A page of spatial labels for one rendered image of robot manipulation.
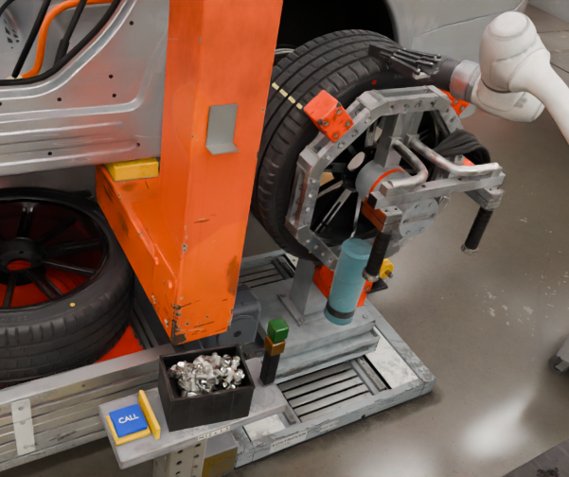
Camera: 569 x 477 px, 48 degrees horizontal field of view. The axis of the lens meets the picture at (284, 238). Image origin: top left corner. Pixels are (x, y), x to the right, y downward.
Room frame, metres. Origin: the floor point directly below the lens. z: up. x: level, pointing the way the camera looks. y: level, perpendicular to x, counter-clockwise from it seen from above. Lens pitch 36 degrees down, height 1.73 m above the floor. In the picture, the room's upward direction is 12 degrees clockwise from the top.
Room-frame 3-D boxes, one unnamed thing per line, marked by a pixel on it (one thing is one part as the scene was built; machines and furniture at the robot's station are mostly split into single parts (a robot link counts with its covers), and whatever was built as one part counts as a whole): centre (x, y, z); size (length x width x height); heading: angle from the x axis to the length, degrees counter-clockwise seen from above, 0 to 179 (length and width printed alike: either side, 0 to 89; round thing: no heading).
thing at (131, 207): (1.48, 0.40, 0.69); 0.52 x 0.17 x 0.35; 36
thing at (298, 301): (1.68, -0.13, 0.32); 0.40 x 0.30 x 0.28; 126
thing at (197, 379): (1.00, 0.11, 0.51); 0.20 x 0.14 x 0.13; 117
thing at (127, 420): (0.89, 0.27, 0.47); 0.07 x 0.07 x 0.02; 36
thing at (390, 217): (1.28, -0.21, 0.93); 0.09 x 0.05 x 0.05; 36
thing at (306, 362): (1.66, -0.10, 0.13); 0.50 x 0.36 x 0.10; 126
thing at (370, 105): (1.54, -0.23, 0.85); 0.54 x 0.07 x 0.54; 126
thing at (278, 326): (1.11, -0.03, 0.64); 0.04 x 0.04 x 0.04; 36
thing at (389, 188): (1.38, -0.22, 1.03); 0.19 x 0.18 x 0.11; 36
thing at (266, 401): (0.99, 0.13, 0.44); 0.43 x 0.17 x 0.03; 126
